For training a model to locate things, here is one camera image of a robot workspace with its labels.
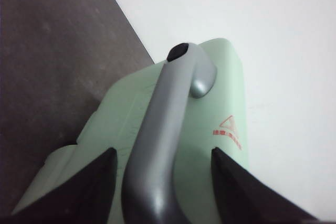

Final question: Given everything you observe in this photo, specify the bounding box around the breakfast maker hinged lid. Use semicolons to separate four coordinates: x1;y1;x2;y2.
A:
11;38;248;223

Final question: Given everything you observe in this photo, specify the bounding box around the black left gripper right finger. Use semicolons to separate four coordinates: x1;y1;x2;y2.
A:
211;147;335;223

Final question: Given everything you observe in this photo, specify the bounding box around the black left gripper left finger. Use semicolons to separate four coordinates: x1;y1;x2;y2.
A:
1;147;118;223

